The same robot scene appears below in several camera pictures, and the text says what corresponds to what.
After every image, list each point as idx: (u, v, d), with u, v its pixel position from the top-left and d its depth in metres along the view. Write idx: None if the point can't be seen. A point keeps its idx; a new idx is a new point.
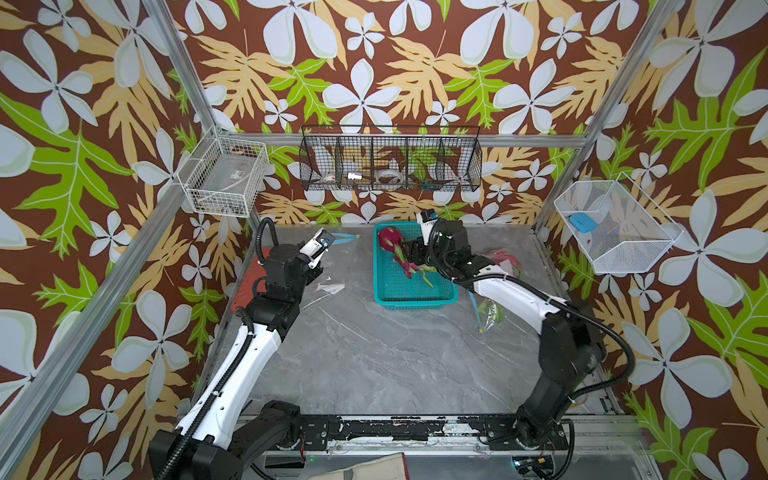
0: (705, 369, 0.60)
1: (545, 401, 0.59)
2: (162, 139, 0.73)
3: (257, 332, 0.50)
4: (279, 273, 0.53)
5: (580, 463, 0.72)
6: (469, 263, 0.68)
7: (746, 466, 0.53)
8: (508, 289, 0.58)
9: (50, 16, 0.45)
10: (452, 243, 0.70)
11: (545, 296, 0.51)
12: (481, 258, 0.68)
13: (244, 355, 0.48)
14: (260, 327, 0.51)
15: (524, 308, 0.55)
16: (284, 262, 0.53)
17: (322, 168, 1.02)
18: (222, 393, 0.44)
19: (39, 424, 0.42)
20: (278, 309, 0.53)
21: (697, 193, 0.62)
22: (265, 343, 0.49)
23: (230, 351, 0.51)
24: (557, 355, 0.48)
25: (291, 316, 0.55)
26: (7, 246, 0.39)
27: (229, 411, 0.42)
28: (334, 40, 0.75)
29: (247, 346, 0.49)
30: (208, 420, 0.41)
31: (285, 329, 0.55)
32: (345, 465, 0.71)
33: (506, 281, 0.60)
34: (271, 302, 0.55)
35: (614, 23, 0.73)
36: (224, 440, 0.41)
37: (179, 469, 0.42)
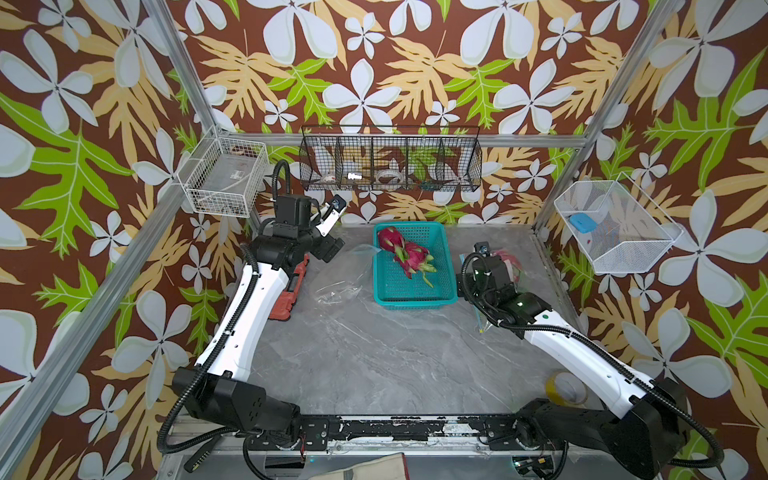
0: (706, 368, 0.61)
1: (563, 424, 0.57)
2: (162, 140, 0.73)
3: (262, 271, 0.48)
4: (291, 208, 0.53)
5: (580, 463, 0.72)
6: (518, 303, 0.58)
7: (746, 466, 0.53)
8: (572, 349, 0.49)
9: (50, 16, 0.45)
10: (492, 281, 0.61)
11: (628, 375, 0.45)
12: (532, 298, 0.58)
13: (252, 293, 0.47)
14: (265, 265, 0.49)
15: (593, 375, 0.46)
16: (296, 199, 0.53)
17: (322, 168, 1.02)
18: (233, 332, 0.44)
19: (40, 423, 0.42)
20: (285, 246, 0.50)
21: (697, 193, 0.62)
22: (271, 282, 0.48)
23: (238, 290, 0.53)
24: (633, 441, 0.41)
25: (297, 256, 0.53)
26: (7, 246, 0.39)
27: (243, 349, 0.43)
28: (334, 40, 0.75)
29: (254, 285, 0.47)
30: (223, 356, 0.42)
31: (290, 265, 0.52)
32: (345, 465, 0.71)
33: (573, 342, 0.50)
34: (276, 238, 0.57)
35: (614, 23, 0.73)
36: (242, 373, 0.42)
37: (206, 398, 0.45)
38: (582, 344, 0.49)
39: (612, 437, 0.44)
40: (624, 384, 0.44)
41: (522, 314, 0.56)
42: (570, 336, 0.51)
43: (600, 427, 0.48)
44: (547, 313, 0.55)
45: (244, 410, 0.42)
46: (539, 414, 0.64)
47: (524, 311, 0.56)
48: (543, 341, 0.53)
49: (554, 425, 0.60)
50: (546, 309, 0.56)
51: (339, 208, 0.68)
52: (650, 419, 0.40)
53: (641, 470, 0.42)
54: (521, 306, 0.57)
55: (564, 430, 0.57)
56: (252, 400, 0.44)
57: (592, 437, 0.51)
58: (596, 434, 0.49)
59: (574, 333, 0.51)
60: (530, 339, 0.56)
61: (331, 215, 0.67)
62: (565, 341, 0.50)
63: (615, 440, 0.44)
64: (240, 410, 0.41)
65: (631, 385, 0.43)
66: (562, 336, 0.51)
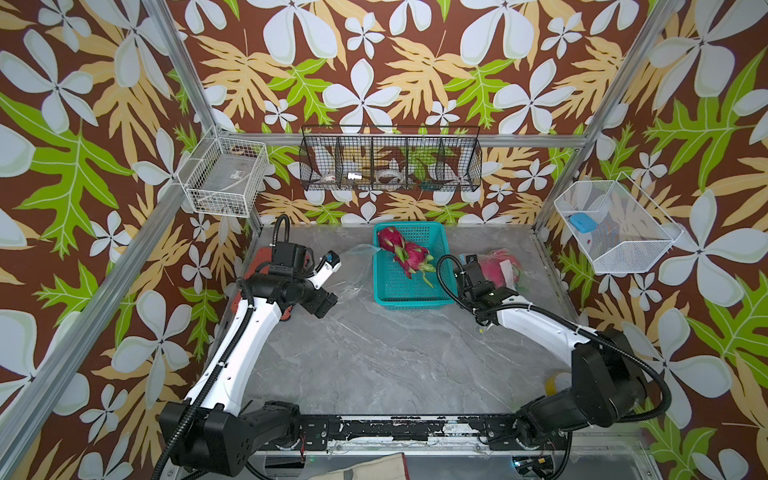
0: (705, 368, 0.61)
1: (552, 410, 0.59)
2: (162, 139, 0.73)
3: (257, 304, 0.50)
4: (288, 252, 0.59)
5: (580, 463, 0.72)
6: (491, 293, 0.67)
7: (746, 466, 0.53)
8: (534, 319, 0.56)
9: (50, 16, 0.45)
10: (468, 278, 0.72)
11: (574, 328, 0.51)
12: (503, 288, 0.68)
13: (246, 327, 0.48)
14: (261, 300, 0.51)
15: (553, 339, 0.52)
16: (294, 244, 0.59)
17: (321, 168, 1.03)
18: (226, 364, 0.44)
19: (39, 424, 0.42)
20: (279, 281, 0.53)
21: (697, 193, 0.62)
22: (266, 315, 0.49)
23: (233, 324, 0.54)
24: (588, 387, 0.45)
25: (291, 292, 0.55)
26: (7, 246, 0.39)
27: (235, 381, 0.43)
28: (334, 40, 0.75)
29: (249, 317, 0.49)
30: (216, 390, 0.42)
31: (285, 302, 0.55)
32: (345, 465, 0.71)
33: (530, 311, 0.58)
34: (272, 276, 0.54)
35: (614, 23, 0.73)
36: (234, 407, 0.42)
37: (192, 436, 0.43)
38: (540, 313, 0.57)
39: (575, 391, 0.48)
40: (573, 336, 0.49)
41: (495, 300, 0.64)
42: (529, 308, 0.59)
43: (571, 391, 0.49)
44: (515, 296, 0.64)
45: (234, 450, 0.41)
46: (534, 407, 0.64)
47: (497, 297, 0.65)
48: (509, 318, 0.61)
49: (548, 417, 0.60)
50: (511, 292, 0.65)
51: (331, 263, 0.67)
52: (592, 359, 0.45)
53: (602, 415, 0.45)
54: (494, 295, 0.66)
55: (553, 415, 0.59)
56: (241, 440, 0.42)
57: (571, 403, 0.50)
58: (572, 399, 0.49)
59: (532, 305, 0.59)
60: (502, 319, 0.63)
61: (324, 268, 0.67)
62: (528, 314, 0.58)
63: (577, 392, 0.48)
64: (229, 452, 0.40)
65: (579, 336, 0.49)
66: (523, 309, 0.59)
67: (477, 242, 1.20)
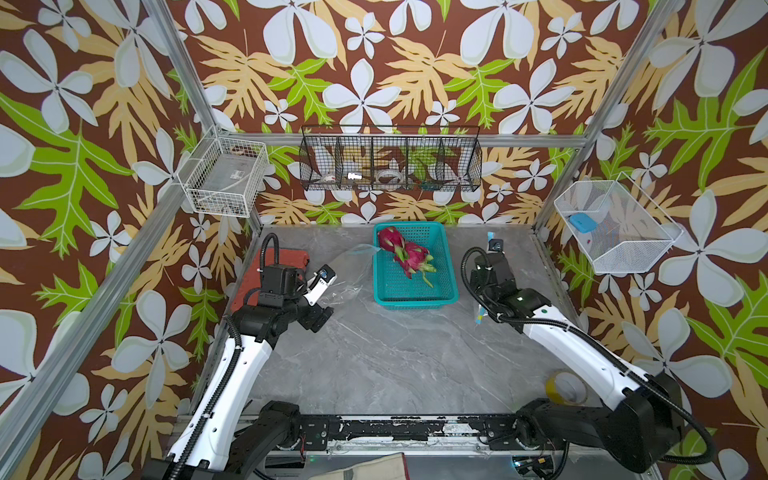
0: (706, 368, 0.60)
1: (560, 422, 0.58)
2: (162, 139, 0.73)
3: (245, 345, 0.48)
4: (276, 279, 0.55)
5: (580, 463, 0.72)
6: (519, 298, 0.59)
7: (746, 466, 0.53)
8: (570, 343, 0.50)
9: (50, 16, 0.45)
10: (494, 275, 0.62)
11: (623, 368, 0.45)
12: (532, 293, 0.59)
13: (234, 370, 0.46)
14: (249, 339, 0.49)
15: (589, 369, 0.47)
16: (282, 269, 0.55)
17: (322, 168, 1.02)
18: (213, 414, 0.42)
19: (40, 423, 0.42)
20: (269, 316, 0.51)
21: (697, 193, 0.62)
22: (255, 355, 0.47)
23: (219, 367, 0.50)
24: (626, 433, 0.42)
25: (281, 325, 0.53)
26: (7, 246, 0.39)
27: (222, 432, 0.41)
28: (334, 40, 0.75)
29: (236, 360, 0.47)
30: (201, 444, 0.40)
31: (274, 337, 0.52)
32: (344, 465, 0.71)
33: (568, 334, 0.51)
34: (261, 308, 0.53)
35: (614, 23, 0.73)
36: (220, 461, 0.40)
37: None
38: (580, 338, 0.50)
39: (607, 431, 0.45)
40: (618, 377, 0.44)
41: (523, 309, 0.56)
42: (568, 330, 0.52)
43: (595, 422, 0.48)
44: (547, 308, 0.56)
45: None
46: (538, 412, 0.64)
47: (525, 305, 0.57)
48: (539, 334, 0.54)
49: (555, 426, 0.59)
50: (545, 304, 0.57)
51: (326, 279, 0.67)
52: (642, 408, 0.40)
53: (634, 464, 0.42)
54: (521, 301, 0.58)
55: (562, 428, 0.58)
56: None
57: (589, 432, 0.50)
58: (593, 429, 0.49)
59: (571, 327, 0.52)
60: (530, 333, 0.56)
61: (318, 284, 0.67)
62: (563, 336, 0.51)
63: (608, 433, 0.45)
64: None
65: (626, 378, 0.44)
66: (559, 329, 0.52)
67: (477, 242, 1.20)
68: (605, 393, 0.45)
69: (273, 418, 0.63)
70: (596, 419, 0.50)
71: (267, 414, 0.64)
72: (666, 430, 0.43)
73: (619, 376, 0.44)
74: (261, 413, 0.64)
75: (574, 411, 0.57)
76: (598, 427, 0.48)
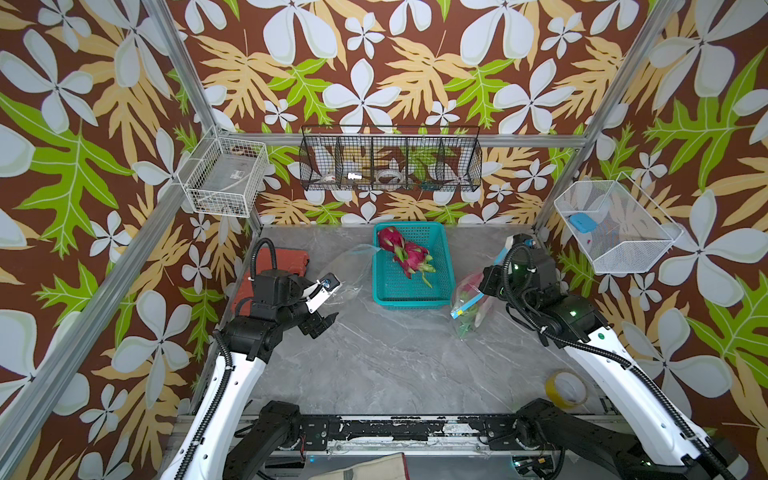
0: (708, 370, 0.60)
1: (568, 435, 0.57)
2: (162, 139, 0.73)
3: (236, 363, 0.46)
4: (269, 288, 0.52)
5: (579, 463, 0.72)
6: (571, 313, 0.48)
7: (746, 466, 0.53)
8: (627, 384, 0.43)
9: (50, 16, 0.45)
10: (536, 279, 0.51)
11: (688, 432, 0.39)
12: (584, 304, 0.49)
13: (224, 391, 0.44)
14: (240, 356, 0.47)
15: (640, 417, 0.41)
16: (276, 278, 0.53)
17: (322, 168, 1.02)
18: (204, 439, 0.41)
19: (40, 423, 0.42)
20: (263, 330, 0.49)
21: (697, 193, 0.62)
22: (246, 375, 0.45)
23: (209, 389, 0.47)
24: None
25: (275, 338, 0.51)
26: (7, 246, 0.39)
27: (213, 459, 0.40)
28: (334, 40, 0.75)
29: (226, 381, 0.45)
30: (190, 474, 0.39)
31: (267, 351, 0.50)
32: (344, 466, 0.71)
33: (627, 372, 0.43)
34: (252, 321, 0.50)
35: (614, 23, 0.73)
36: None
37: None
38: (641, 382, 0.43)
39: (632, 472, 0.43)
40: (678, 437, 0.39)
41: (574, 328, 0.46)
42: (627, 369, 0.44)
43: (614, 454, 0.48)
44: (604, 333, 0.46)
45: None
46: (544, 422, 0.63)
47: (578, 323, 0.47)
48: (588, 362, 0.46)
49: (560, 435, 0.59)
50: (603, 327, 0.47)
51: (329, 287, 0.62)
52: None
53: None
54: (573, 316, 0.48)
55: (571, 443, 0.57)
56: None
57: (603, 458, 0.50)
58: (610, 459, 0.48)
59: (634, 366, 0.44)
60: (577, 356, 0.47)
61: (320, 294, 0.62)
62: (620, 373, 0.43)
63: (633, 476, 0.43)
64: None
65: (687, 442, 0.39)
66: (617, 365, 0.44)
67: (477, 243, 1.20)
68: (653, 449, 0.40)
69: (271, 424, 0.62)
70: (618, 451, 0.48)
71: (264, 419, 0.63)
72: None
73: (678, 437, 0.39)
74: (260, 416, 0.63)
75: (587, 431, 0.55)
76: (615, 457, 0.47)
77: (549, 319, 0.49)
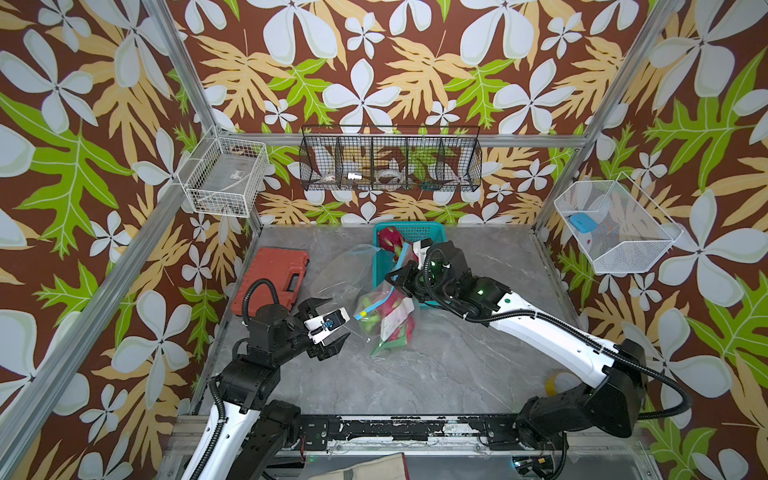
0: (709, 373, 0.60)
1: (544, 411, 0.60)
2: (162, 140, 0.73)
3: (230, 413, 0.47)
4: (263, 336, 0.50)
5: (580, 463, 0.72)
6: (478, 291, 0.55)
7: (746, 466, 0.53)
8: (539, 328, 0.49)
9: (50, 16, 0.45)
10: (450, 273, 0.57)
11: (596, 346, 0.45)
12: (489, 280, 0.57)
13: (215, 444, 0.45)
14: (234, 407, 0.47)
15: (563, 353, 0.47)
16: (268, 325, 0.50)
17: (321, 168, 1.03)
18: None
19: (39, 424, 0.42)
20: (260, 377, 0.49)
21: (697, 193, 0.62)
22: (239, 428, 0.46)
23: (204, 436, 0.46)
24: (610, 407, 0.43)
25: (270, 385, 0.50)
26: (7, 246, 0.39)
27: None
28: (334, 40, 0.75)
29: (218, 434, 0.45)
30: None
31: (262, 400, 0.50)
32: (344, 466, 0.71)
33: (535, 319, 0.50)
34: (248, 368, 0.51)
35: (614, 23, 0.73)
36: None
37: None
38: (547, 321, 0.49)
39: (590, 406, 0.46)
40: (594, 355, 0.44)
41: (485, 303, 0.53)
42: (535, 316, 0.50)
43: (578, 402, 0.49)
44: (509, 297, 0.54)
45: None
46: (532, 416, 0.64)
47: (488, 298, 0.54)
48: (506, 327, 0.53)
49: (546, 426, 0.62)
50: (507, 292, 0.54)
51: (332, 328, 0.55)
52: (624, 387, 0.41)
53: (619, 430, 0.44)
54: (481, 293, 0.55)
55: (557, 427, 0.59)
56: None
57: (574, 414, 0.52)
58: (575, 407, 0.51)
59: (539, 312, 0.51)
60: (496, 325, 0.54)
61: (321, 332, 0.62)
62: (531, 322, 0.50)
63: (593, 409, 0.45)
64: None
65: (600, 354, 0.44)
66: (528, 318, 0.50)
67: (477, 243, 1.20)
68: (581, 373, 0.45)
69: (266, 438, 0.61)
70: (578, 400, 0.50)
71: (258, 432, 0.62)
72: (639, 391, 0.46)
73: (593, 355, 0.44)
74: (254, 428, 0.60)
75: (558, 397, 0.58)
76: (581, 407, 0.47)
77: (465, 304, 0.55)
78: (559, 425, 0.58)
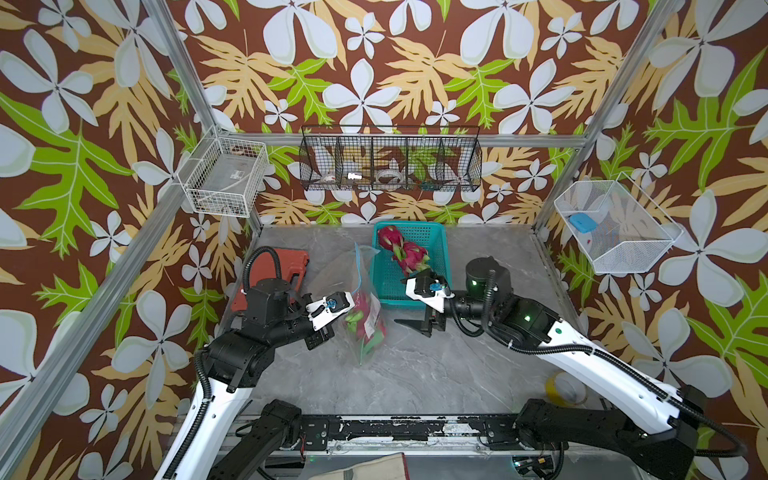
0: (706, 368, 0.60)
1: (558, 422, 0.60)
2: (162, 140, 0.73)
3: (215, 393, 0.42)
4: (261, 306, 0.46)
5: (579, 463, 0.72)
6: (525, 316, 0.50)
7: (746, 467, 0.53)
8: (596, 367, 0.45)
9: (51, 16, 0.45)
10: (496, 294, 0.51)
11: (663, 394, 0.42)
12: (533, 303, 0.51)
13: (201, 424, 0.41)
14: (219, 385, 0.43)
15: (621, 396, 0.43)
16: (268, 294, 0.46)
17: (322, 168, 1.02)
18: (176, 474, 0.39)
19: (40, 423, 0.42)
20: (252, 351, 0.44)
21: (697, 193, 0.62)
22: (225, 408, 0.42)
23: (188, 416, 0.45)
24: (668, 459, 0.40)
25: (261, 364, 0.45)
26: (7, 246, 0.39)
27: None
28: (334, 40, 0.75)
29: (204, 413, 0.41)
30: None
31: (251, 378, 0.45)
32: (344, 466, 0.71)
33: (592, 356, 0.45)
34: (241, 342, 0.46)
35: (614, 23, 0.73)
36: None
37: None
38: (604, 360, 0.45)
39: (638, 450, 0.44)
40: (657, 403, 0.41)
41: (533, 332, 0.48)
42: (592, 353, 0.46)
43: (615, 434, 0.49)
44: (559, 327, 0.49)
45: None
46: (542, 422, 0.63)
47: (535, 326, 0.49)
48: (558, 360, 0.48)
49: (563, 431, 0.59)
50: (556, 321, 0.49)
51: (334, 309, 0.59)
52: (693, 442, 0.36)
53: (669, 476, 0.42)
54: (528, 320, 0.49)
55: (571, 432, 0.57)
56: None
57: (607, 441, 0.50)
58: (613, 440, 0.48)
59: (597, 349, 0.46)
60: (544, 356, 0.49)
61: (321, 314, 0.57)
62: (586, 359, 0.45)
63: (642, 453, 0.43)
64: None
65: (664, 402, 0.41)
66: (583, 353, 0.46)
67: (477, 243, 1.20)
68: (638, 416, 0.42)
69: (267, 431, 0.61)
70: (616, 432, 0.49)
71: (260, 425, 0.62)
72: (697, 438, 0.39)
73: (657, 402, 0.41)
74: (255, 421, 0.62)
75: (583, 417, 0.56)
76: (619, 440, 0.47)
77: (510, 331, 0.50)
78: (571, 434, 0.57)
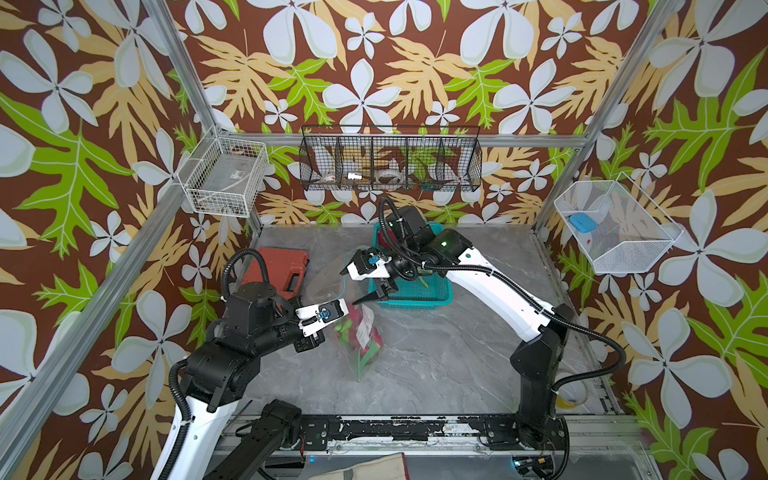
0: (705, 369, 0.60)
1: (529, 401, 0.61)
2: (162, 139, 0.73)
3: (195, 412, 0.39)
4: (244, 313, 0.42)
5: (580, 463, 0.72)
6: (442, 243, 0.55)
7: (746, 466, 0.53)
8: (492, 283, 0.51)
9: (50, 16, 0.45)
10: (406, 228, 0.59)
11: (538, 306, 0.50)
12: (452, 235, 0.56)
13: (184, 443, 0.39)
14: (198, 404, 0.40)
15: (507, 310, 0.50)
16: (250, 301, 0.42)
17: (322, 168, 1.02)
18: None
19: (40, 424, 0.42)
20: (234, 363, 0.41)
21: (697, 193, 0.62)
22: (206, 428, 0.39)
23: (170, 435, 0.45)
24: (535, 360, 0.49)
25: (245, 375, 0.42)
26: (7, 246, 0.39)
27: None
28: (334, 40, 0.75)
29: (184, 434, 0.39)
30: None
31: (232, 390, 0.41)
32: (344, 466, 0.71)
33: (490, 275, 0.52)
34: (221, 354, 0.42)
35: (614, 23, 0.73)
36: None
37: None
38: (500, 280, 0.52)
39: (517, 356, 0.52)
40: (532, 314, 0.49)
41: (447, 255, 0.53)
42: (491, 274, 0.52)
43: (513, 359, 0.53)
44: (470, 252, 0.54)
45: None
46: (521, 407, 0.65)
47: (449, 251, 0.54)
48: (463, 280, 0.54)
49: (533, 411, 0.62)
50: (468, 248, 0.55)
51: (326, 319, 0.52)
52: (552, 344, 0.46)
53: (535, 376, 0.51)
54: (445, 245, 0.54)
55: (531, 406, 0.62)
56: None
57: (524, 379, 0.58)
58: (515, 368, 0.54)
59: (495, 271, 0.53)
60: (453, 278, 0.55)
61: (313, 323, 0.54)
62: (485, 279, 0.52)
63: (519, 358, 0.52)
64: None
65: (539, 314, 0.49)
66: (483, 274, 0.52)
67: (477, 242, 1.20)
68: (515, 324, 0.50)
69: (267, 432, 0.61)
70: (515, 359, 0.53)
71: (260, 426, 0.62)
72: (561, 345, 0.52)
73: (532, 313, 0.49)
74: (255, 422, 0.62)
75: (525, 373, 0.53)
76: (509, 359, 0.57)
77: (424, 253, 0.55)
78: (544, 411, 0.62)
